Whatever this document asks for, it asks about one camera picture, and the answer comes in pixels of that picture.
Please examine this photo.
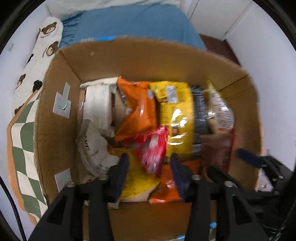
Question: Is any bear print pillow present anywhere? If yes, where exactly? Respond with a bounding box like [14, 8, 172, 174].
[12, 16, 63, 114]

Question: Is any orange chip bag in box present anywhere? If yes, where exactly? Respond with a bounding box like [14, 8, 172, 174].
[115, 78, 158, 142]

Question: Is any orange snack bag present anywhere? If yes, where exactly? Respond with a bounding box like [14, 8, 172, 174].
[149, 155, 202, 204]

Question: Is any brown pastry snack packet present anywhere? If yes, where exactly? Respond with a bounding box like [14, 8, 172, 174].
[201, 129, 235, 173]

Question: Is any yellow long snack bag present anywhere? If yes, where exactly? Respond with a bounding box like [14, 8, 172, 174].
[149, 81, 194, 160]

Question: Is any pale green blanket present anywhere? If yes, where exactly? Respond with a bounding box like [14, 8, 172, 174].
[46, 0, 182, 19]

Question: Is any green white checkered mat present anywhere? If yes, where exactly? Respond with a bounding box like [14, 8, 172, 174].
[6, 90, 48, 225]

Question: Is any white door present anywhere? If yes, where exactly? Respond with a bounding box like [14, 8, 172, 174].
[187, 0, 252, 40]

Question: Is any cardboard milk carton box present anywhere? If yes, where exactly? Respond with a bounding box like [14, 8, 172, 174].
[33, 36, 265, 241]

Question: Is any white snack packet in box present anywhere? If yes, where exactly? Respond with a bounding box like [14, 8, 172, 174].
[80, 77, 118, 131]

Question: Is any beige snack bag in box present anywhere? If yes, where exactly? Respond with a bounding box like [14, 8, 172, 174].
[203, 81, 234, 140]

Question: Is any black cable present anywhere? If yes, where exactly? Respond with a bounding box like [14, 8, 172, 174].
[0, 176, 28, 241]

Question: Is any black white snack bag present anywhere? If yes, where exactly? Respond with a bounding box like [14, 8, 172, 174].
[190, 85, 210, 156]

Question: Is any white printed snack bag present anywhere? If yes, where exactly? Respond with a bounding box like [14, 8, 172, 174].
[76, 120, 119, 177]

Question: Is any red white candy bag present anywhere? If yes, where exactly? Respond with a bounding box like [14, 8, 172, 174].
[133, 126, 168, 177]

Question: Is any blue bed sheet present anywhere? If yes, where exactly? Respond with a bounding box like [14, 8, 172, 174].
[60, 4, 206, 50]

